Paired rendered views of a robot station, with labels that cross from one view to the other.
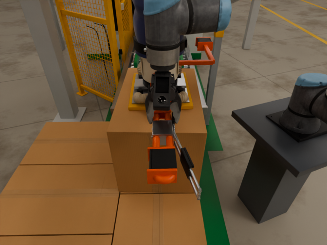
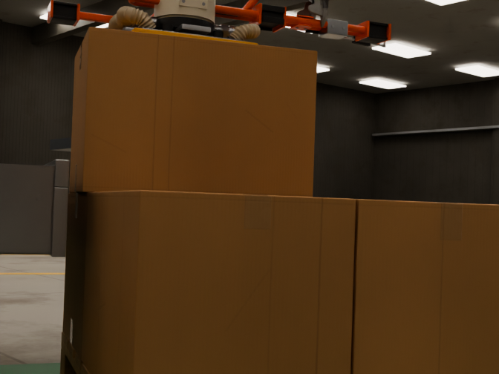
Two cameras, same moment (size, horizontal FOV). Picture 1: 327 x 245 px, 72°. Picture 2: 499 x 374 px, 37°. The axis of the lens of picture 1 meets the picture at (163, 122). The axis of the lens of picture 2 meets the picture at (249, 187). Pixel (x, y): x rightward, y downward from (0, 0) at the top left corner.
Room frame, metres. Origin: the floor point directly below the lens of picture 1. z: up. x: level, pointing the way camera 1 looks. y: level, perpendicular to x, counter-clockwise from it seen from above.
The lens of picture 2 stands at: (1.49, 2.01, 0.52)
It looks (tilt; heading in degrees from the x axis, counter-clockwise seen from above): 1 degrees up; 251
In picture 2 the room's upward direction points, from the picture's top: 2 degrees clockwise
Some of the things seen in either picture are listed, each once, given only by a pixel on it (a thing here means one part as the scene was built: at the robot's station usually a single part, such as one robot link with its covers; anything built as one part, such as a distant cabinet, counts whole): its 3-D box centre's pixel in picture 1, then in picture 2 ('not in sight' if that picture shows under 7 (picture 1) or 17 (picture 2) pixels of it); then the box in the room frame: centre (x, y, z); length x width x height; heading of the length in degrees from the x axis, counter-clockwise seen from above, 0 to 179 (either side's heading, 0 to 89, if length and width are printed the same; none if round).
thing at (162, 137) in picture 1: (162, 132); (333, 29); (0.53, 0.00, 1.07); 0.07 x 0.07 x 0.04; 2
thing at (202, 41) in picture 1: (204, 43); (63, 13); (1.30, -0.23, 1.08); 0.09 x 0.08 x 0.05; 92
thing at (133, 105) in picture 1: (140, 86); (192, 36); (0.99, 0.11, 0.97); 0.34 x 0.10 x 0.05; 2
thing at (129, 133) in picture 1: (159, 124); (188, 125); (0.98, 0.02, 0.74); 0.60 x 0.40 x 0.40; 179
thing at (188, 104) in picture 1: (179, 86); not in sight; (1.00, -0.08, 0.97); 0.34 x 0.10 x 0.05; 2
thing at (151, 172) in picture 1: (161, 164); (373, 32); (0.40, 0.00, 1.07); 0.08 x 0.07 x 0.05; 2
